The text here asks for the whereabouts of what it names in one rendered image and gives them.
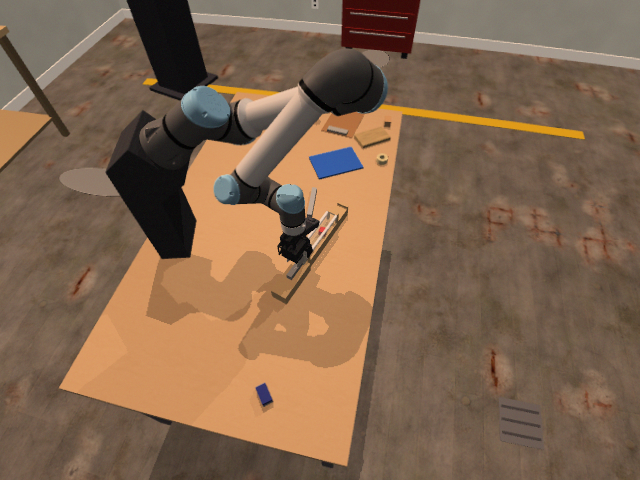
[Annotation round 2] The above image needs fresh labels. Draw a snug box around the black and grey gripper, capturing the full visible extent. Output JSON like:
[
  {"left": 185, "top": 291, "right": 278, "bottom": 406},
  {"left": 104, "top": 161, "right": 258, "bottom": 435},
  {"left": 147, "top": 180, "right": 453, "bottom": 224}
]
[{"left": 277, "top": 228, "right": 313, "bottom": 267}]

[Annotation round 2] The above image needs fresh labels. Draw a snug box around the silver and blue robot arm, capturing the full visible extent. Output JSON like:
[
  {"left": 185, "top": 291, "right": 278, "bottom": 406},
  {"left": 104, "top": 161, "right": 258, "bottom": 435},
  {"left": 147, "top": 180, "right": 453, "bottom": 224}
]
[{"left": 139, "top": 48, "right": 388, "bottom": 238}]

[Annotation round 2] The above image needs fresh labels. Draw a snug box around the brown clipboard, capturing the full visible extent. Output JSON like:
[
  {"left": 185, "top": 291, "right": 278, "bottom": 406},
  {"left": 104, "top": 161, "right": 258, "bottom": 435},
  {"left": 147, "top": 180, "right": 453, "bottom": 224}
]
[{"left": 321, "top": 112, "right": 364, "bottom": 138}]

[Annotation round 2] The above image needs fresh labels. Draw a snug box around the grey square stick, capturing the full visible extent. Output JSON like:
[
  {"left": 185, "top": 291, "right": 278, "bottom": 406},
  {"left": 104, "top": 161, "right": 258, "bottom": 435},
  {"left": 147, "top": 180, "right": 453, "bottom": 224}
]
[
  {"left": 287, "top": 263, "right": 302, "bottom": 280},
  {"left": 307, "top": 187, "right": 317, "bottom": 217}
]

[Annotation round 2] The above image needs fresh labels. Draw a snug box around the tan wooden board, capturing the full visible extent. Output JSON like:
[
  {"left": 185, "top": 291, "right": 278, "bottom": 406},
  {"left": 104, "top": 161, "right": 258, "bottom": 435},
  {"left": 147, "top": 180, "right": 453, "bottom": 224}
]
[{"left": 354, "top": 127, "right": 391, "bottom": 148}]

